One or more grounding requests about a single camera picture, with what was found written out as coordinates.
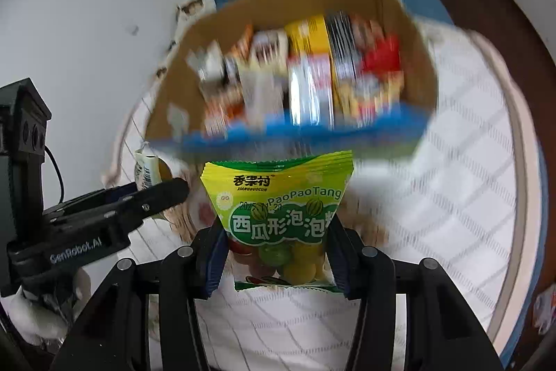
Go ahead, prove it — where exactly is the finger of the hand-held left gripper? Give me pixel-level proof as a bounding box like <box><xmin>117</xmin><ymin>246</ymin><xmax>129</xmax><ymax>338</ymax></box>
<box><xmin>43</xmin><ymin>178</ymin><xmax>190</xmax><ymax>233</ymax></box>
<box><xmin>56</xmin><ymin>182</ymin><xmax>138</xmax><ymax>205</ymax></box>

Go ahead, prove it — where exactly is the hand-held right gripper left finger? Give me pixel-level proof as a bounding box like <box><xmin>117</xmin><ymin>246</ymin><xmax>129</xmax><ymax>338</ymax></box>
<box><xmin>50</xmin><ymin>223</ymin><xmax>229</xmax><ymax>371</ymax></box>

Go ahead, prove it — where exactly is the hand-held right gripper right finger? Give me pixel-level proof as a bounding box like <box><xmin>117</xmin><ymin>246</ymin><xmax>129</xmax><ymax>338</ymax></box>
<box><xmin>328</xmin><ymin>222</ymin><xmax>505</xmax><ymax>371</ymax></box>

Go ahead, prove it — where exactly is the white and yellow snack packet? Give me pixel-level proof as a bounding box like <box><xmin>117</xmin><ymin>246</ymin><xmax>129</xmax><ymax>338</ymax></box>
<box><xmin>134</xmin><ymin>143</ymin><xmax>174</xmax><ymax>191</ymax></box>

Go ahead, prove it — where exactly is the green candy packet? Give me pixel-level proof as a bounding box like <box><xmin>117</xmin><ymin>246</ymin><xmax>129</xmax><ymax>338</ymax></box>
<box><xmin>200</xmin><ymin>151</ymin><xmax>354</xmax><ymax>291</ymax></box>

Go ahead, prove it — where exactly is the cardboard box with blue edge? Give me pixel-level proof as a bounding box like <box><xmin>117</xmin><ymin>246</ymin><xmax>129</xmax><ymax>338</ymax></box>
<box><xmin>143</xmin><ymin>0</ymin><xmax>439</xmax><ymax>163</ymax></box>

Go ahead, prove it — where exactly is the white crumpled cloth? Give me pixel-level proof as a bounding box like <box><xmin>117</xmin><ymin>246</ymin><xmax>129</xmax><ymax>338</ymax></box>
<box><xmin>8</xmin><ymin>267</ymin><xmax>90</xmax><ymax>348</ymax></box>

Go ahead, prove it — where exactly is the white quilted table cover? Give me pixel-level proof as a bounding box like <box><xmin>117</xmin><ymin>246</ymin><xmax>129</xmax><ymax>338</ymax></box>
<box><xmin>102</xmin><ymin>19</ymin><xmax>543</xmax><ymax>371</ymax></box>

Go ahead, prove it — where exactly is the heap of assorted snack packets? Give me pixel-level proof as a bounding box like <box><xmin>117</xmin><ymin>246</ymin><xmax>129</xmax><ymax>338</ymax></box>
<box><xmin>187</xmin><ymin>12</ymin><xmax>404</xmax><ymax>137</ymax></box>

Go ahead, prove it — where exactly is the black cable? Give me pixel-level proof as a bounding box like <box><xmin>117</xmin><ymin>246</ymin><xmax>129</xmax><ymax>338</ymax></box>
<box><xmin>43</xmin><ymin>145</ymin><xmax>67</xmax><ymax>203</ymax></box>

